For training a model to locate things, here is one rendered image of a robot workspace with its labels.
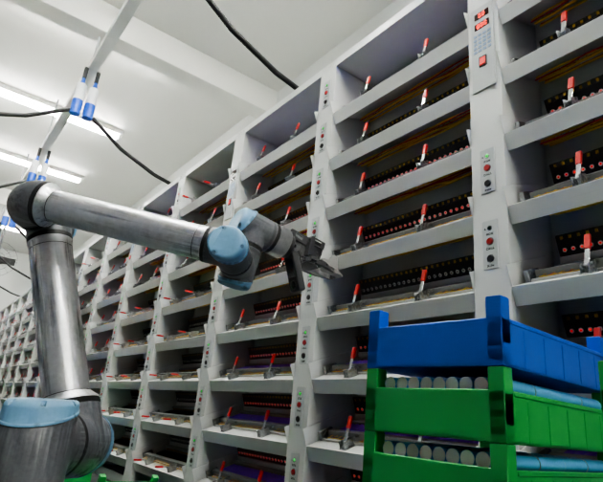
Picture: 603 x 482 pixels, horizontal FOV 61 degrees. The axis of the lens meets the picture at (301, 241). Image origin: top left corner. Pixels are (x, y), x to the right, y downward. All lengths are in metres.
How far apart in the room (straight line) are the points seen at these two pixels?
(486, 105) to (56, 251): 1.20
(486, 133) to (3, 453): 1.30
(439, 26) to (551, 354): 1.45
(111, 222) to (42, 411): 0.45
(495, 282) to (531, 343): 0.59
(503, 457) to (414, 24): 1.60
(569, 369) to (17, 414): 0.99
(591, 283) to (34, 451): 1.14
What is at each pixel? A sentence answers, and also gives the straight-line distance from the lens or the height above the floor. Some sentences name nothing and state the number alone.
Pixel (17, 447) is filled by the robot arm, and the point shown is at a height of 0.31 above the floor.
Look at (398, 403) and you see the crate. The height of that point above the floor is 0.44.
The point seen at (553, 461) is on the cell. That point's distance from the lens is 0.72.
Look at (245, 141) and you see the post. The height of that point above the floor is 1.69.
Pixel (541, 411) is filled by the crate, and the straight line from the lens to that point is 0.68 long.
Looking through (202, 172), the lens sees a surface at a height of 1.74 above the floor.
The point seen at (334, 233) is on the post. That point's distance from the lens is 1.81.
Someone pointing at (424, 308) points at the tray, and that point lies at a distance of 1.38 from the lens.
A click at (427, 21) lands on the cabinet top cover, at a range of 1.96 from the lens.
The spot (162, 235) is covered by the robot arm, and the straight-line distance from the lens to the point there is 1.26.
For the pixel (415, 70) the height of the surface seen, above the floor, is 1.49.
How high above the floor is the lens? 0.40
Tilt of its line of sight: 19 degrees up
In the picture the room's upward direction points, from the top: 5 degrees clockwise
